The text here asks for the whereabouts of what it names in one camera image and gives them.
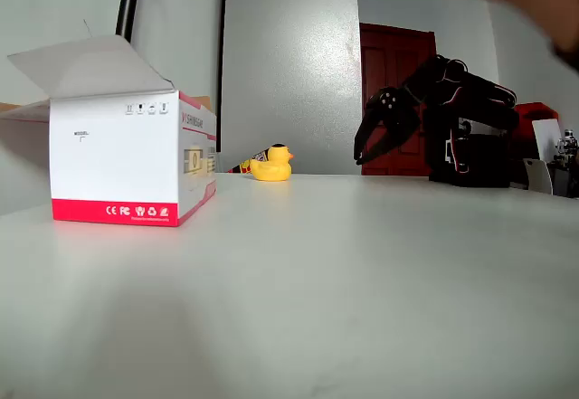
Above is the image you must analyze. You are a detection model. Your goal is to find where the red wooden door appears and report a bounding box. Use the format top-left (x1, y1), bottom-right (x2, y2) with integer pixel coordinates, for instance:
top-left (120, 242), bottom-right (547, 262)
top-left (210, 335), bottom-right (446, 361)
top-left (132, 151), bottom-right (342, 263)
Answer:
top-left (359, 22), bottom-right (438, 176)

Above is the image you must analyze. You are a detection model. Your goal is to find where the white chair back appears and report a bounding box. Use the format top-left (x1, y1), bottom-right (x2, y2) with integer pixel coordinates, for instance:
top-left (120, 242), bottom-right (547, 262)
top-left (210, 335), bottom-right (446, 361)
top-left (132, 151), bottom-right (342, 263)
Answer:
top-left (523, 157), bottom-right (555, 196)

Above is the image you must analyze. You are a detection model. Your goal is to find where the orange translucent printer cover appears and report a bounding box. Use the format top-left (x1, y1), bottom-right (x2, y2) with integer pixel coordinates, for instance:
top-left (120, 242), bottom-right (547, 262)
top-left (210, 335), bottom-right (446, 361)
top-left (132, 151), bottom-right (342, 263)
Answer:
top-left (513, 101), bottom-right (560, 161)

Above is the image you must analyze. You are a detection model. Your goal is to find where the red yellow packet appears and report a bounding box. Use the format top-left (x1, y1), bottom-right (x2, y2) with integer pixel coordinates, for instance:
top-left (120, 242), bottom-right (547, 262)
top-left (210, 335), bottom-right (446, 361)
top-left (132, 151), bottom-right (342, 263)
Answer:
top-left (228, 149), bottom-right (269, 175)

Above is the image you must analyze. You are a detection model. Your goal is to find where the yellow rubber duck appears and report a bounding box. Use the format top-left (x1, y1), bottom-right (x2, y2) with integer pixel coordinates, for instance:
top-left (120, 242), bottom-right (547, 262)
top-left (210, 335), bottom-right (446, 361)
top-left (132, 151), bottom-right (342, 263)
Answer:
top-left (250, 144), bottom-right (295, 183)

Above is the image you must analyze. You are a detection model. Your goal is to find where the white flat panel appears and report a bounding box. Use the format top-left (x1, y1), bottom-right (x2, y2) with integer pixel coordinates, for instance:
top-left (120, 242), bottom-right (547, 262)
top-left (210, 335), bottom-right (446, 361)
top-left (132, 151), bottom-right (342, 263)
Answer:
top-left (530, 118), bottom-right (565, 161)

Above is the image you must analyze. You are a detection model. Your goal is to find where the open cardboard box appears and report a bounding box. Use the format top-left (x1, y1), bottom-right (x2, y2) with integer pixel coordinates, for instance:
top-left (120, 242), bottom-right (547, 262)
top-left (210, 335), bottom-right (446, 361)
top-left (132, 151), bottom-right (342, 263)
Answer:
top-left (0, 34), bottom-right (218, 228)

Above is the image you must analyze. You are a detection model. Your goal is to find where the black vertical wall strip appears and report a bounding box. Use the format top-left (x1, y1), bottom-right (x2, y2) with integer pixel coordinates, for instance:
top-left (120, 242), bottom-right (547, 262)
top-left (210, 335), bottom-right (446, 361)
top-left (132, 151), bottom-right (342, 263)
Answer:
top-left (218, 0), bottom-right (229, 152)

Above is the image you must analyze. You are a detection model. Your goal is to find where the black camera stand pole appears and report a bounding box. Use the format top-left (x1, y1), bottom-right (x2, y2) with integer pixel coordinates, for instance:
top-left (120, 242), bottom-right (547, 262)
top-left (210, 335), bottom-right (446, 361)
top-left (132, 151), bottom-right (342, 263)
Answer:
top-left (114, 0), bottom-right (145, 43)

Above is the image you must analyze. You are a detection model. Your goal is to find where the small microscope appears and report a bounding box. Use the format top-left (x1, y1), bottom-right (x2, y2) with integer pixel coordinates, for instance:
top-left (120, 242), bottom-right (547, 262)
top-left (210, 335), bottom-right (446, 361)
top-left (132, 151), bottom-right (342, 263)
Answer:
top-left (553, 128), bottom-right (579, 167)

